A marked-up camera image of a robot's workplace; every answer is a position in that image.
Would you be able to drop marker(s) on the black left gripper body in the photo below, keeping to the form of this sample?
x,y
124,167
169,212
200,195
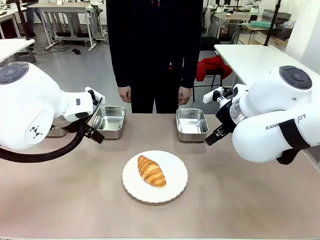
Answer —
x,y
75,128

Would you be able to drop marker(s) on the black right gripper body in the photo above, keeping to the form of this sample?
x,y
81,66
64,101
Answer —
x,y
225,117

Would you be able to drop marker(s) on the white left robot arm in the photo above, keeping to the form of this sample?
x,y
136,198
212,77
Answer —
x,y
30,100

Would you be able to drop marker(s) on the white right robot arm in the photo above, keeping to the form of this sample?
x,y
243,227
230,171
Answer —
x,y
270,100

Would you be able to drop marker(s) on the rectangular steel container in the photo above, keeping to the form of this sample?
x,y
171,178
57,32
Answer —
x,y
108,121
191,125

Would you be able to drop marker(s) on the golden croissant bread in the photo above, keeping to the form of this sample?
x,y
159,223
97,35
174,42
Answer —
x,y
151,171

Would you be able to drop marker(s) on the person's left hand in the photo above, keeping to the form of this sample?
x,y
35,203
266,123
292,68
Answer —
x,y
185,96

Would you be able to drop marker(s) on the person's right hand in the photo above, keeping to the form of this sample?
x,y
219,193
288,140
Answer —
x,y
125,94

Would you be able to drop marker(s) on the red cloth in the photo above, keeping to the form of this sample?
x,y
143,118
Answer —
x,y
212,67

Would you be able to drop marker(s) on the white round plate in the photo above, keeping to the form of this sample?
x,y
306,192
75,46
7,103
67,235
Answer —
x,y
172,180

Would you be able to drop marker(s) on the large white side table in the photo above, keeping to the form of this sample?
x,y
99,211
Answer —
x,y
250,60

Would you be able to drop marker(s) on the black chair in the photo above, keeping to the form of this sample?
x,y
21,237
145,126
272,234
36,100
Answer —
x,y
208,45

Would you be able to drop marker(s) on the black object on floor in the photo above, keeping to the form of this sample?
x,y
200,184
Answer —
x,y
76,51

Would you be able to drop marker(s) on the white power strip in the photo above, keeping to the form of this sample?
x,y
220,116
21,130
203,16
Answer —
x,y
50,46

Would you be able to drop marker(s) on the background desk with equipment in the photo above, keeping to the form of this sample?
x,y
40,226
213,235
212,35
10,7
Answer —
x,y
232,21

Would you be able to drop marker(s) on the green ridged tray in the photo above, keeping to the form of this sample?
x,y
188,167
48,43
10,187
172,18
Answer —
x,y
261,24

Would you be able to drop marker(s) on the person in dark clothes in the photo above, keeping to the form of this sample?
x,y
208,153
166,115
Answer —
x,y
155,45

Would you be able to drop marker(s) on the small white side table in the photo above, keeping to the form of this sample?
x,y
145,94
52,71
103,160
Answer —
x,y
12,48

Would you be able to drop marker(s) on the black storage box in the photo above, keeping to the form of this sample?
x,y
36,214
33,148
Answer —
x,y
285,32

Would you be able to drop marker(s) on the black stand pole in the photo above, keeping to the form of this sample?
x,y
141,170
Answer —
x,y
22,20
272,22

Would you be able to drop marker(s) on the grey background workbench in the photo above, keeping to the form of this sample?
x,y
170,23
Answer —
x,y
67,15

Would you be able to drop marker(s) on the background person legs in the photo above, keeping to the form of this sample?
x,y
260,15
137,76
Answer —
x,y
32,22

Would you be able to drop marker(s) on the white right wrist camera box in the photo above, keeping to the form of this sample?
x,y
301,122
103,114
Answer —
x,y
211,95

